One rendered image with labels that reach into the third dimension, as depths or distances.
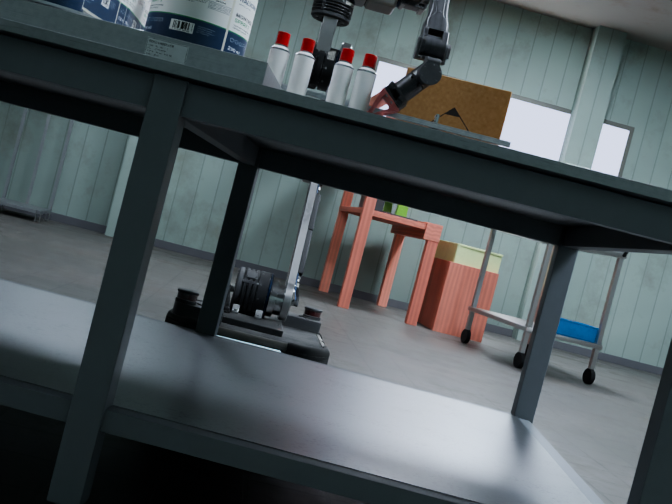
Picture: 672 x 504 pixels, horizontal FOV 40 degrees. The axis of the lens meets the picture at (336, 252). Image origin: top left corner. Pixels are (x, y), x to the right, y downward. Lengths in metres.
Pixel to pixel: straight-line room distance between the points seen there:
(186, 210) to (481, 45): 3.50
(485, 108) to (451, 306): 5.53
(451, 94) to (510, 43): 7.48
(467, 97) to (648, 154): 7.90
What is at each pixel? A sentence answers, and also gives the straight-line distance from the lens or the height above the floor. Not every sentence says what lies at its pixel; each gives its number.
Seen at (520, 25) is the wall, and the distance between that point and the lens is 10.20.
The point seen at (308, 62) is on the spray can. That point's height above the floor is 1.02.
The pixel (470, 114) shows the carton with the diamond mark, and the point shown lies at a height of 1.03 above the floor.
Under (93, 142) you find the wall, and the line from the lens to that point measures 9.81.
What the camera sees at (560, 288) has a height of 0.63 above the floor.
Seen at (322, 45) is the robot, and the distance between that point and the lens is 3.11.
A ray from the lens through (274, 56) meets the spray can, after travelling 2.45.
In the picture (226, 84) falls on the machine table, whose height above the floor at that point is 0.82.
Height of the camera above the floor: 0.62
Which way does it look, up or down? 1 degrees down
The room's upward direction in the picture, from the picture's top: 15 degrees clockwise
